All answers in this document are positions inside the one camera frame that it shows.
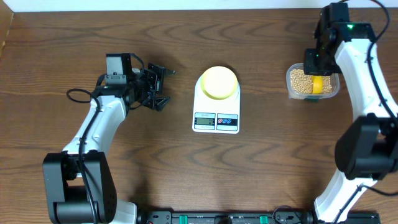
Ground yellow bowl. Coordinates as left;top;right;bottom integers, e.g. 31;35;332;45
200;66;238;100

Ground yellow measuring cup scoop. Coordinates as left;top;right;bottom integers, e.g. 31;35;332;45
312;76;323;95

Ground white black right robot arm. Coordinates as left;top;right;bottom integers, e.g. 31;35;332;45
300;1;397;223

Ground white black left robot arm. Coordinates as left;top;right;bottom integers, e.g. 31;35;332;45
42;53;175;223

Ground white digital kitchen scale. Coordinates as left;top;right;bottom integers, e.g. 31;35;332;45
192;75;241;134

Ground soybeans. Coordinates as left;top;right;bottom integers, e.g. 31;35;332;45
290;68;332;95

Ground clear plastic container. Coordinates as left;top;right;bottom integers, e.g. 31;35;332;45
286;63;340;100

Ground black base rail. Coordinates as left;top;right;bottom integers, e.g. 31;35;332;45
136;210;382;224

